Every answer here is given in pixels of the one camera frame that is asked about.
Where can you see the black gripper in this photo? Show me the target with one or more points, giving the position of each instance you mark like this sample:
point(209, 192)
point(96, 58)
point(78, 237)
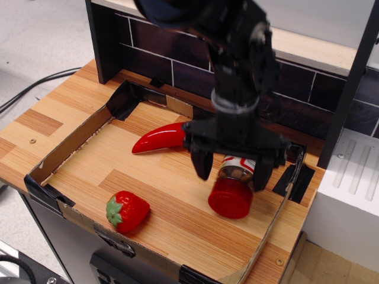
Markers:
point(237, 133)

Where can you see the black device at bottom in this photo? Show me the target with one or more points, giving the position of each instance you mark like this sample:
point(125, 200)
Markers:
point(109, 269)

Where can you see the light wooden shelf board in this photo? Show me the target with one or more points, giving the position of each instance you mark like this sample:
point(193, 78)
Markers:
point(288, 46)

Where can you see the dark brick-pattern back panel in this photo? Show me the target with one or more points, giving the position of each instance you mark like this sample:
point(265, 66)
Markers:
point(309, 97)

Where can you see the black vertical post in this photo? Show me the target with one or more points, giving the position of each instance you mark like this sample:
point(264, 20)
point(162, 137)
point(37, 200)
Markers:
point(360, 62)

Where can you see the red toy strawberry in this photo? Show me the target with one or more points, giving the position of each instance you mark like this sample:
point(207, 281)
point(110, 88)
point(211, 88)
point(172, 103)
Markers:
point(125, 211)

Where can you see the black cabinet under table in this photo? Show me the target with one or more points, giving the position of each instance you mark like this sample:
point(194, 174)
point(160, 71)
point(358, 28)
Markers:
point(73, 245)

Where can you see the cardboard fence with black tape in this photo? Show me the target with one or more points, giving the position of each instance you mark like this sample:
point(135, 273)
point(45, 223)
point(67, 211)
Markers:
point(181, 236)

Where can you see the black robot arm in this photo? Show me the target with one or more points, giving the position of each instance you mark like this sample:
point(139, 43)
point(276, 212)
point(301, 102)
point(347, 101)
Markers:
point(239, 45)

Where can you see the red-capped basil spice bottle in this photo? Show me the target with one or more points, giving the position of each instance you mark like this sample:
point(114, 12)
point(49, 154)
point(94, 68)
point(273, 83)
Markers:
point(232, 192)

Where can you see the white sink drainboard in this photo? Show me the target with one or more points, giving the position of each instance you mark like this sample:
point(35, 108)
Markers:
point(343, 218)

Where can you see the red toy chili pepper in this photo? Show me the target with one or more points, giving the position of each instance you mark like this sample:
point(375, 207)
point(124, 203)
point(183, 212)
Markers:
point(167, 136)

